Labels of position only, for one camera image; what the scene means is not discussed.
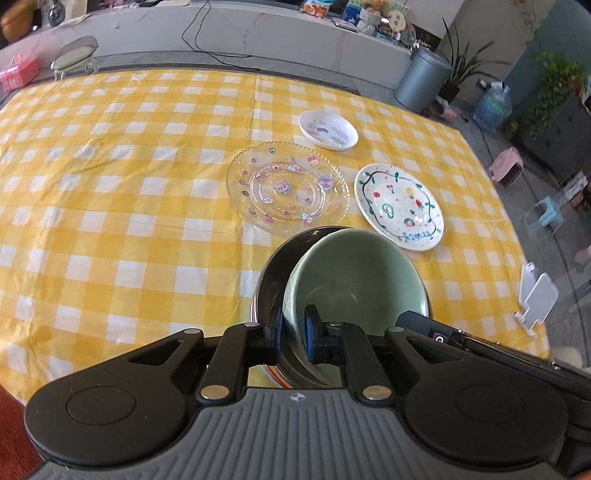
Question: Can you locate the orange steel bowl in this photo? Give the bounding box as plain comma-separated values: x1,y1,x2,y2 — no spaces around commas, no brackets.
252,225,433,388

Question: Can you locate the green ceramic bowl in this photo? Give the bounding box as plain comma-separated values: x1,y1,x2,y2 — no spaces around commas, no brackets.
283,229,430,340

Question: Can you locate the white painted ceramic plate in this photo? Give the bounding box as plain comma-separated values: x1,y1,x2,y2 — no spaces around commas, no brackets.
353,163,445,252

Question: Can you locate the clear glass patterned plate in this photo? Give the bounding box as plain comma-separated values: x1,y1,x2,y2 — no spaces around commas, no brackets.
226,141,349,237

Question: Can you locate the small white sticker plate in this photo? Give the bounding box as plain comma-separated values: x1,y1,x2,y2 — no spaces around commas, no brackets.
297,110,360,151

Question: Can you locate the white phone stand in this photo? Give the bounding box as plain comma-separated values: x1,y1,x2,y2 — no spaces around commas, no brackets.
513,262,559,339

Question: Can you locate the blue plastic stool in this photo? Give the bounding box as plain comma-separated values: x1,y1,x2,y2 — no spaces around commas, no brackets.
524,196,565,236

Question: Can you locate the yellow checkered tablecloth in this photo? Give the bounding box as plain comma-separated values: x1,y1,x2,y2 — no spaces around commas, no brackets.
1,70,550,401

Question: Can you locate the blue water jug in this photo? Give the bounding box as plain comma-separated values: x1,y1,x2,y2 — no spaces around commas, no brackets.
472,81,513,134

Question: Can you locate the grey trash bin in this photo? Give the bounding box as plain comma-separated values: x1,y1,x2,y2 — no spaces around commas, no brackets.
394,46,453,113

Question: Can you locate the tall potted plant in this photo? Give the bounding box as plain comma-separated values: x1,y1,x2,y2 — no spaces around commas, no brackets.
439,20,508,104

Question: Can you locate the white marble tv bench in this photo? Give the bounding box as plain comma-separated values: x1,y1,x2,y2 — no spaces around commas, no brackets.
1,1,411,90

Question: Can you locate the small round stool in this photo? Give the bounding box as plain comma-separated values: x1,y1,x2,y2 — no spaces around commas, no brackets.
50,35,99,80

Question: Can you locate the pink box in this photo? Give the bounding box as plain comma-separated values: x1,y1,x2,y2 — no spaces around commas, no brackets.
0,54,39,92

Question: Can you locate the orange round vase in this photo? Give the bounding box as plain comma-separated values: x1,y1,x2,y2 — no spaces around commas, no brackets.
1,0,36,43

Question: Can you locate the black cable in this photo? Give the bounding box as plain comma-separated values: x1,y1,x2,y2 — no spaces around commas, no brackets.
180,0,260,63

